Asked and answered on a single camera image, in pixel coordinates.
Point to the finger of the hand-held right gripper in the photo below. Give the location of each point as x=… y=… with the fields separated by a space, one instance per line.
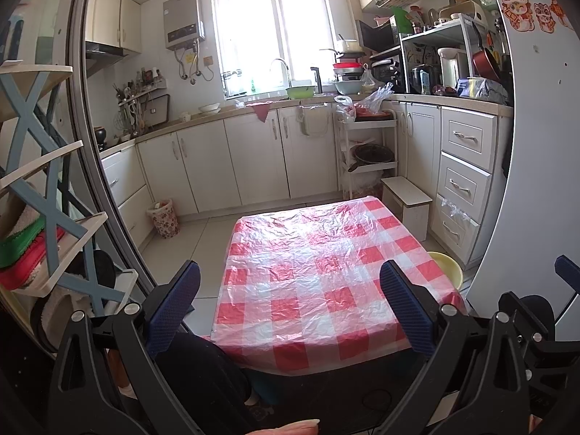
x=570 y=269
x=521 y=312

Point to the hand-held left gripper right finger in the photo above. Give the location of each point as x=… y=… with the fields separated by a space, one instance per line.
x=408 y=310

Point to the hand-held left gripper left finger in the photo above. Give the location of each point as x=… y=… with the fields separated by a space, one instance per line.
x=174 y=303

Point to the person's right hand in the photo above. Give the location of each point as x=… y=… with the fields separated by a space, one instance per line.
x=534 y=427

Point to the person's left hand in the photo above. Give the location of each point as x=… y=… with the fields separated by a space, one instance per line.
x=285 y=428

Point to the pale yellow plastic tub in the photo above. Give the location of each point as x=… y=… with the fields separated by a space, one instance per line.
x=448 y=267

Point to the person's leg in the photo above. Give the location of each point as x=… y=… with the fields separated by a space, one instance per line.
x=204 y=371

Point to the black plush slipper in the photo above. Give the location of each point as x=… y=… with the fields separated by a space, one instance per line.
x=102 y=276
x=59 y=321

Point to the floral wastebasket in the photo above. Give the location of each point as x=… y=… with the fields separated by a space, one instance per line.
x=164 y=220

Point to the red checked plastic tablecloth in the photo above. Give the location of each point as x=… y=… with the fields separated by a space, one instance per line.
x=317 y=281

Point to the white refrigerator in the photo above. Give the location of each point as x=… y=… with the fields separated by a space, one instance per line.
x=534 y=167

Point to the small thin clear bag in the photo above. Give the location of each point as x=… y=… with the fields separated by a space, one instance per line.
x=455 y=210

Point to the white step stool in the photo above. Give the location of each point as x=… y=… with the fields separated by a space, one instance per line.
x=408 y=195

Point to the white two drawer cabinet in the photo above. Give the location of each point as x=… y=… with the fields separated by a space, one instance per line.
x=127 y=190

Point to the white three drawer cabinet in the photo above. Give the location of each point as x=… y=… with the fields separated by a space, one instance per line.
x=462 y=176

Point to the red ridged item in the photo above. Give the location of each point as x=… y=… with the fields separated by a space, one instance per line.
x=36 y=267

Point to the green ridged item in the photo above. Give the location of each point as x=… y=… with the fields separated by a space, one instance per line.
x=22 y=244

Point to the white door base cabinets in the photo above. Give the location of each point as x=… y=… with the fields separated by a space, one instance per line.
x=253 y=158

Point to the white tiered rack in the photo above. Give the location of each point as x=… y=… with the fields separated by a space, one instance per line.
x=374 y=125

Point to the white bowl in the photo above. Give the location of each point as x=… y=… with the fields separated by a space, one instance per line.
x=210 y=108

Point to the blue silver foil bag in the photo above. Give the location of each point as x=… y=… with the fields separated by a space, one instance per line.
x=482 y=89

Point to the red cloth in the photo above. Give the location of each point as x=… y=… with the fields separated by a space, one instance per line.
x=260 y=113

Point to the white red plastic bag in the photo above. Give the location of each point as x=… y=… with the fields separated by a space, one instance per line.
x=344 y=108

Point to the white hanging door rack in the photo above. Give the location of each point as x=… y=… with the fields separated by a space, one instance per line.
x=315 y=120

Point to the large crinkled clear bag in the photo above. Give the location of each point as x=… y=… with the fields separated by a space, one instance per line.
x=376 y=97

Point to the red saucepan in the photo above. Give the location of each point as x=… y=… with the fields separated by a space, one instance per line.
x=485 y=61

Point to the teal basin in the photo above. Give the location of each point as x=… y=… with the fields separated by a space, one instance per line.
x=349 y=87

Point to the steel kettle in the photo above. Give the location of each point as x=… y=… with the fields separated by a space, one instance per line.
x=423 y=79

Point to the white electric water boiler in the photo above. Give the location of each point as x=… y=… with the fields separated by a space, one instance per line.
x=451 y=68

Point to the black toaster oven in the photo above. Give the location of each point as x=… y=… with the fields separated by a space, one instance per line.
x=387 y=75

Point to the green basin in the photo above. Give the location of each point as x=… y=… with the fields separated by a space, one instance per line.
x=300 y=92

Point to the red lidded bowl stack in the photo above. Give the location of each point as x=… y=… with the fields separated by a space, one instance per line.
x=348 y=70

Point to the black faucet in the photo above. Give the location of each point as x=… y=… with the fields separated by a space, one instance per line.
x=317 y=79

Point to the small red lion sticker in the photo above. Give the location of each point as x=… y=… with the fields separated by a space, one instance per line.
x=543 y=18

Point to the chrome faucet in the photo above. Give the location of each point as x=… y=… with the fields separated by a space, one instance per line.
x=288 y=77

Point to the range hood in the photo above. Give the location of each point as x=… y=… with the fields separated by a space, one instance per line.
x=102 y=54

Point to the large red lion sticker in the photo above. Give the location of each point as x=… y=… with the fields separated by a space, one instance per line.
x=515 y=7

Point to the white pot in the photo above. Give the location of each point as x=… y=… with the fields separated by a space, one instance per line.
x=350 y=46

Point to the black microwave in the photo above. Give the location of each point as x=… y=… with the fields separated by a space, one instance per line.
x=376 y=36

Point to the white counter shelf rack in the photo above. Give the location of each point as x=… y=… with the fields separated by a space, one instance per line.
x=430 y=31

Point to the green packet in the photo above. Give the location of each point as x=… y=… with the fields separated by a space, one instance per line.
x=403 y=20

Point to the window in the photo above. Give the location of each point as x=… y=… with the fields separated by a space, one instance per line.
x=281 y=31

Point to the grey sliding door frame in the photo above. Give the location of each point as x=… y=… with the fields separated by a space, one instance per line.
x=86 y=154

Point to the wall utensil rack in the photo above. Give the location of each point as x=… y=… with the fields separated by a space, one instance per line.
x=142 y=99

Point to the white shelf blue cross frame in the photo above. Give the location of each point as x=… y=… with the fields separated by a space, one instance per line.
x=40 y=72

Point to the grey wall water heater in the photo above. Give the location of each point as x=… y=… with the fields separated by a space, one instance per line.
x=183 y=20

